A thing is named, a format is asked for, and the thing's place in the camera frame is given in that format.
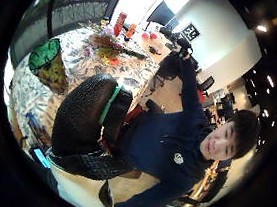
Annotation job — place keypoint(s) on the floral tablecloth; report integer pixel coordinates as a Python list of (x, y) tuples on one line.
[(76, 62)]

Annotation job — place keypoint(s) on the green and yellow bag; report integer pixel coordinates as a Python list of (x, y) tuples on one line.
[(48, 65)]

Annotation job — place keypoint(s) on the black monitor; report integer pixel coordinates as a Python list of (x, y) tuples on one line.
[(161, 13)]

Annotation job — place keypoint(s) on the wooden chair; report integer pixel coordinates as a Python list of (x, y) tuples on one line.
[(209, 181)]

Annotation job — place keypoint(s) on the phone with blue screen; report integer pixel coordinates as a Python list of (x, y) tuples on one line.
[(41, 158)]

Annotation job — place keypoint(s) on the small black object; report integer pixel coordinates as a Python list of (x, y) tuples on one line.
[(154, 50)]

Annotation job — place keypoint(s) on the tall red box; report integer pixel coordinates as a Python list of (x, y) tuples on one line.
[(120, 23)]

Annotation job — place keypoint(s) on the colourful flower bouquet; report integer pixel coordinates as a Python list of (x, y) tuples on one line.
[(106, 43)]

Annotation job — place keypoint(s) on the white marker cube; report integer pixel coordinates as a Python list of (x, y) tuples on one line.
[(191, 32)]

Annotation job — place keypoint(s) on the orange box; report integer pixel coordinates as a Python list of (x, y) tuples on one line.
[(131, 30)]

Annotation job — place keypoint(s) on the the person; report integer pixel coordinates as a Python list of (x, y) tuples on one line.
[(163, 141)]

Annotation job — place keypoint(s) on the ceiling lamp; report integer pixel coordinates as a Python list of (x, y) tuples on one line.
[(261, 28)]

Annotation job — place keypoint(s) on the small red object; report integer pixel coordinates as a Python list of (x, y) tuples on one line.
[(145, 35), (153, 35)]

